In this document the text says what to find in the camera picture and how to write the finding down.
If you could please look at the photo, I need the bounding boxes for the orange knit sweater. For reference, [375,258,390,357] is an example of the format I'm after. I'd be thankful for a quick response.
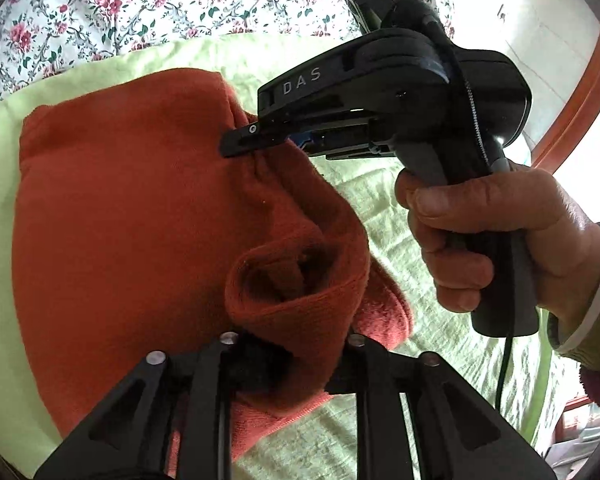
[12,68,413,456]

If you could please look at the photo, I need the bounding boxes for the person's right hand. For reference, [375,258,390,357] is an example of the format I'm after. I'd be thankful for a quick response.
[394,165,600,332]

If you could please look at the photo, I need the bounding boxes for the brown wooden bed frame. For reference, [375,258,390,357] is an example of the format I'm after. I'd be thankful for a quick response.
[531,34,600,174]

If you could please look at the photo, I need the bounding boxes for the thin black cable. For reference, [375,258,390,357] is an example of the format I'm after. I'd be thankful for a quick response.
[493,228,519,416]

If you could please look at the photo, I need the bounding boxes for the light green bed sheet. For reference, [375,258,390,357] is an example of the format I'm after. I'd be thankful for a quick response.
[0,28,553,479]

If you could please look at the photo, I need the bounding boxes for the white rose-print floral quilt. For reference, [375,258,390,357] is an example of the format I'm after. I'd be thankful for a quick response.
[0,0,455,101]

